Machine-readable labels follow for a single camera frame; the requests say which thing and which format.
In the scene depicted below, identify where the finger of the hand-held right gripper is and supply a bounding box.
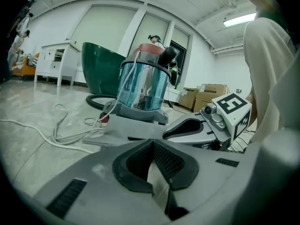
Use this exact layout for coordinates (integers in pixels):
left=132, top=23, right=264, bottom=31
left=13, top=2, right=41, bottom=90
left=163, top=131, right=218, bottom=143
left=163, top=112, right=207, bottom=135

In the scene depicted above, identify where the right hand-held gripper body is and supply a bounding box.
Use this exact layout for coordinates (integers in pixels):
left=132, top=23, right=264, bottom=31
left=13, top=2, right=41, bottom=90
left=198, top=92, right=253, bottom=150

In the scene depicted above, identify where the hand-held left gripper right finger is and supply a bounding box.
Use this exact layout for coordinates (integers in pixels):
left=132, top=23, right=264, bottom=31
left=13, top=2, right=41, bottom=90
left=152, top=138, right=257, bottom=220

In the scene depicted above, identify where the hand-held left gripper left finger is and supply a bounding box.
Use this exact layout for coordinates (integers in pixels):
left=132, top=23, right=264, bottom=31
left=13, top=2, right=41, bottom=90
left=32, top=138, right=172, bottom=225

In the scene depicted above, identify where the grey dust bag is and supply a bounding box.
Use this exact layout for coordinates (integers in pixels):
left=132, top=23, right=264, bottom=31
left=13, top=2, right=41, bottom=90
left=81, top=119, right=174, bottom=148

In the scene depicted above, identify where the person's right forearm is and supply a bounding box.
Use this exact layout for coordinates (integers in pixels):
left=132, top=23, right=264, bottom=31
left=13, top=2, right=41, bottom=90
left=245, top=85, right=259, bottom=128

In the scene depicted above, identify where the brown cardboard box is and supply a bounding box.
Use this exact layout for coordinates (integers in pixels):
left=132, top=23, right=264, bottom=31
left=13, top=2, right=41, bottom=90
left=193, top=82, right=231, bottom=114
left=179, top=87, right=200, bottom=112

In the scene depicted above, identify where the black green panel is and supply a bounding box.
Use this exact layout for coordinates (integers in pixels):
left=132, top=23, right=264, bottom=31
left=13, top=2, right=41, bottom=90
left=169, top=63, right=182, bottom=90

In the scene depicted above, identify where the red vacuum cleaner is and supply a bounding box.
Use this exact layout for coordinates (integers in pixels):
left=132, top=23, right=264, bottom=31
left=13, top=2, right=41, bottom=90
left=99, top=43, right=178, bottom=127

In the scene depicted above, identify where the person in white shirt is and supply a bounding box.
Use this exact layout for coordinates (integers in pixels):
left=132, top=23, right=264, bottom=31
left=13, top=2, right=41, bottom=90
left=234, top=16, right=300, bottom=225

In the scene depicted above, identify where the black framed window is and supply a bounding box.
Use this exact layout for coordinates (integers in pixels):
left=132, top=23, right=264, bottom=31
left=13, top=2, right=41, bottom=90
left=169, top=39, right=188, bottom=89

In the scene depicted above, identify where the ceiling light panel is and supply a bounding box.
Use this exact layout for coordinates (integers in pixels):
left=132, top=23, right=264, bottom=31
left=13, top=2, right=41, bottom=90
left=222, top=12, right=258, bottom=28

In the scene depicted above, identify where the green bathtub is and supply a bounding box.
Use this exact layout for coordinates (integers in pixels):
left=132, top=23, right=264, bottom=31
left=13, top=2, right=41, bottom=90
left=81, top=41, right=129, bottom=96

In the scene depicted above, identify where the person's green shirt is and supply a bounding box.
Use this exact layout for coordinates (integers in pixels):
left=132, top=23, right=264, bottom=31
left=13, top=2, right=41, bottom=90
left=249, top=0, right=298, bottom=46

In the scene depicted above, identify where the orange sofa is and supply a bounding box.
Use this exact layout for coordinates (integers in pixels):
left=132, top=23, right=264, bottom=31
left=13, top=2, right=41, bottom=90
left=11, top=52, right=40, bottom=76

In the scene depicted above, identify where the black vacuum hose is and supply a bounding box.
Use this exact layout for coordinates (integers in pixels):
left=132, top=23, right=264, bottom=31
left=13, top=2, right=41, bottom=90
left=85, top=93, right=118, bottom=112

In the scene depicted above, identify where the white power cable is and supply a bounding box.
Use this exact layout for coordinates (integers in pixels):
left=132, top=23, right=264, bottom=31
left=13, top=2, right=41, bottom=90
left=0, top=50, right=142, bottom=155

